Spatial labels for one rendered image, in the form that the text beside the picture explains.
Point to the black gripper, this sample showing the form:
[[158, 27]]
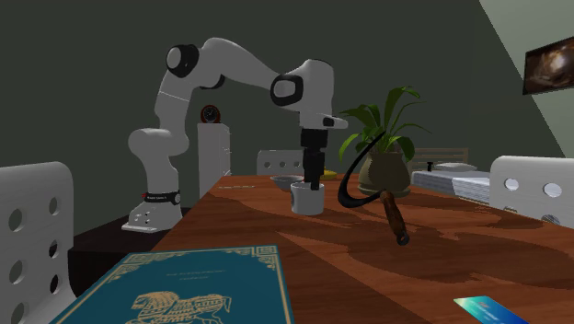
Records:
[[314, 157]]

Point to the wooden table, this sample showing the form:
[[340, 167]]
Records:
[[448, 242]]

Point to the yellow fruit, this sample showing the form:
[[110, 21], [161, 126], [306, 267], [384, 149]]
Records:
[[331, 174]]

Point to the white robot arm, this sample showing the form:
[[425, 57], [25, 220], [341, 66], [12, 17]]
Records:
[[172, 112]]

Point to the green potted plant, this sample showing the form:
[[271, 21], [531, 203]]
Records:
[[385, 172]]

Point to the dark wall picture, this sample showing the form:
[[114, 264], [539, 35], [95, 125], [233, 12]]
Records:
[[549, 67]]

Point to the grey bowl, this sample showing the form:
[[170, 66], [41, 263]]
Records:
[[284, 181]]

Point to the bed with white bedding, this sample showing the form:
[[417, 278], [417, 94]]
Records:
[[453, 181]]

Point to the white cup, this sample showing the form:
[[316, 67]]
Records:
[[307, 202]]

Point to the teal book with gold print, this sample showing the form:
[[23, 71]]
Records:
[[197, 282]]

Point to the white chair with round holes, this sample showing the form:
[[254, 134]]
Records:
[[531, 186], [33, 233], [280, 164]]

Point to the blue card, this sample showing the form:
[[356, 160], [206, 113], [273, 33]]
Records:
[[491, 312]]

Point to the white cabinet with red clock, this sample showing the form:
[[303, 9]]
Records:
[[214, 157]]

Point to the dark robot stand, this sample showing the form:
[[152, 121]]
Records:
[[103, 251]]

